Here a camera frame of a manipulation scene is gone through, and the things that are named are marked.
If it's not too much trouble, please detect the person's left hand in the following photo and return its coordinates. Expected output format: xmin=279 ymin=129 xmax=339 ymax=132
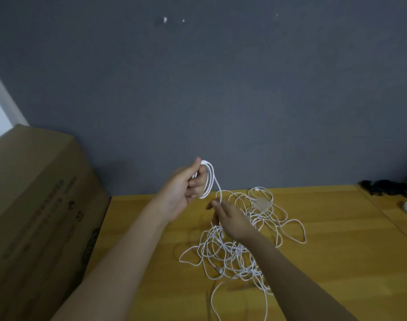
xmin=150 ymin=157 xmax=209 ymax=223

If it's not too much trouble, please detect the person's right hand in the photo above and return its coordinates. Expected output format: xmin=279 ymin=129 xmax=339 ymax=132
xmin=206 ymin=199 xmax=259 ymax=243

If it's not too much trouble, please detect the tangle of white cables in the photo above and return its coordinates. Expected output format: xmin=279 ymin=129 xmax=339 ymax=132
xmin=178 ymin=186 xmax=308 ymax=321

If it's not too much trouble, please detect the person's left forearm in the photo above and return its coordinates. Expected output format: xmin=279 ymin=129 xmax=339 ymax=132
xmin=50 ymin=209 xmax=171 ymax=321

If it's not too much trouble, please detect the person's right forearm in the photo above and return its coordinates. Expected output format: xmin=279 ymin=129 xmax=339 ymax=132
xmin=244 ymin=232 xmax=358 ymax=321

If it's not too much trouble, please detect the plain brown cardboard box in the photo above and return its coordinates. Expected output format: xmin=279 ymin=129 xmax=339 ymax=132
xmin=0 ymin=124 xmax=111 ymax=321

